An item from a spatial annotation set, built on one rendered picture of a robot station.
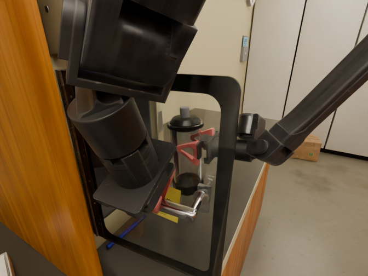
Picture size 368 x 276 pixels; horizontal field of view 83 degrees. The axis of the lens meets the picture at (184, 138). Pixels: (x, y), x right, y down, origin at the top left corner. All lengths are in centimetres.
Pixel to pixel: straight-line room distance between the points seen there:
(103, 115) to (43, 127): 17
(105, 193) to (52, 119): 14
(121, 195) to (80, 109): 11
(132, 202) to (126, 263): 38
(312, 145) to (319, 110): 270
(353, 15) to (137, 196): 326
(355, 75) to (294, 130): 14
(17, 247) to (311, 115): 79
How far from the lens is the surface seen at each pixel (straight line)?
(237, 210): 73
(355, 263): 213
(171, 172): 27
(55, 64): 44
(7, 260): 67
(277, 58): 335
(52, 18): 42
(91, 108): 18
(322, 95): 52
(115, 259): 62
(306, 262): 196
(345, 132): 354
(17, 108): 39
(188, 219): 31
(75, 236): 45
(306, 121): 51
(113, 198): 25
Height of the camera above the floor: 142
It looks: 24 degrees down
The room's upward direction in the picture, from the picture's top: straight up
